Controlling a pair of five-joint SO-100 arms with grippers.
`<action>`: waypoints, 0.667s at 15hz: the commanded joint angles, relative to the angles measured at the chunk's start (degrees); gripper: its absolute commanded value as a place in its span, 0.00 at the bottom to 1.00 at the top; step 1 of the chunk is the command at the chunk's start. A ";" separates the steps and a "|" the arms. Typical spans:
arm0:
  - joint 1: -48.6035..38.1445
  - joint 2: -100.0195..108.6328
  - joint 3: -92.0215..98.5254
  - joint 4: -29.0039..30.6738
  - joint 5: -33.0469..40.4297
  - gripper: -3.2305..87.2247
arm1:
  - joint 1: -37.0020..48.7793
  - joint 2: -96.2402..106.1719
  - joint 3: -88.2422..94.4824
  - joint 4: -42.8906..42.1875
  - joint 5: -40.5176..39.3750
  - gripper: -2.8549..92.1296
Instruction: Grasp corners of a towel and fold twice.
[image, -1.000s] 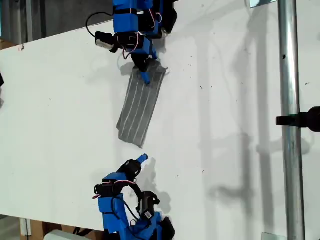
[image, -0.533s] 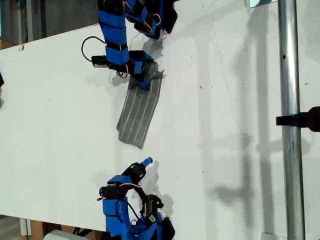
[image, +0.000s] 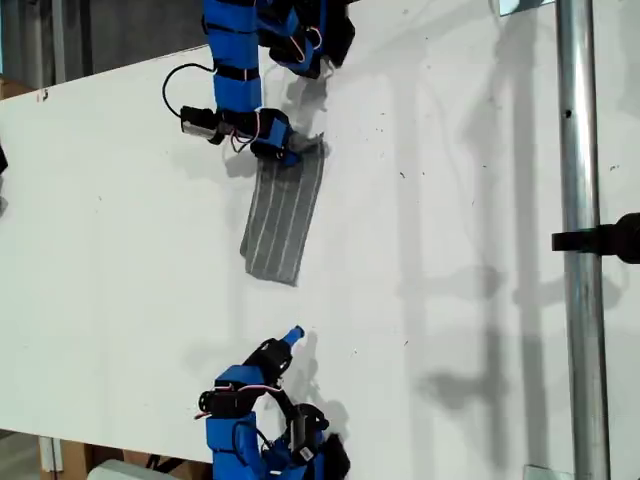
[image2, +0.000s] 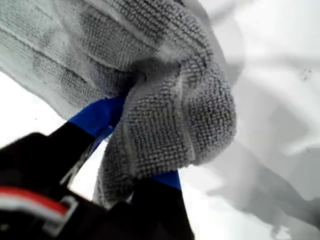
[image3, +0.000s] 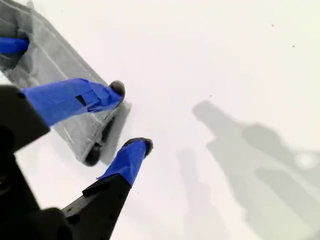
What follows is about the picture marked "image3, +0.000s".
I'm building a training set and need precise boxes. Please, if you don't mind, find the grey striped towel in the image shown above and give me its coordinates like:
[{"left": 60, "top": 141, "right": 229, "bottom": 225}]
[{"left": 0, "top": 0, "right": 133, "bottom": 167}]

